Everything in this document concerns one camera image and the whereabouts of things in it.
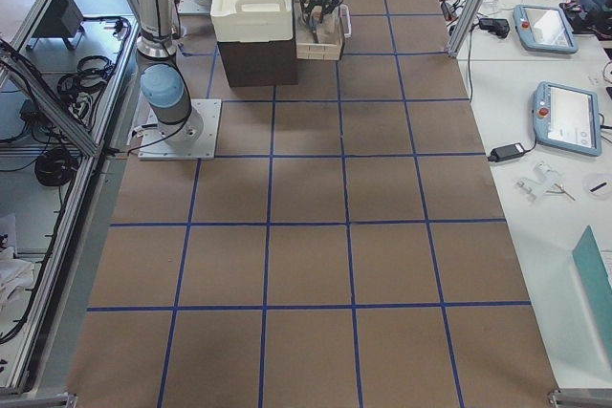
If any blue teach pendant near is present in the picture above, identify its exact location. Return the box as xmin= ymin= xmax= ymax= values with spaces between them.
xmin=532 ymin=81 xmax=601 ymax=157

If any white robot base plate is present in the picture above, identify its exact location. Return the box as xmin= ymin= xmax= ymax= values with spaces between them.
xmin=136 ymin=99 xmax=222 ymax=161

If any white foam box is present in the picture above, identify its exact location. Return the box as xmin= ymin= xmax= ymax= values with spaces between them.
xmin=210 ymin=0 xmax=294 ymax=43

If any blue teach pendant far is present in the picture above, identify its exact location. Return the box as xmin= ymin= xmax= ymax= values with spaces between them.
xmin=513 ymin=5 xmax=579 ymax=54

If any light wooden drawer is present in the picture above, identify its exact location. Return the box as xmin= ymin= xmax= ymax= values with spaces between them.
xmin=294 ymin=4 xmax=352 ymax=61

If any black power adapter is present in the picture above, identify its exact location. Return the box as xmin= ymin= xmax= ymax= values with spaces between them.
xmin=487 ymin=142 xmax=527 ymax=162

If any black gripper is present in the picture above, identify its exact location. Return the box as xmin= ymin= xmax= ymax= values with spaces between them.
xmin=299 ymin=0 xmax=340 ymax=29

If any blue teach pendant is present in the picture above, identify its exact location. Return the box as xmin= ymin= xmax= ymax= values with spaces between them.
xmin=532 ymin=81 xmax=601 ymax=157
xmin=513 ymin=5 xmax=579 ymax=54

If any teal folder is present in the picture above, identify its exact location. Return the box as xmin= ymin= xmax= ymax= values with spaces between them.
xmin=572 ymin=225 xmax=611 ymax=307

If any aluminium frame post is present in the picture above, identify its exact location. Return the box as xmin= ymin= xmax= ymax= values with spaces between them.
xmin=446 ymin=0 xmax=501 ymax=58

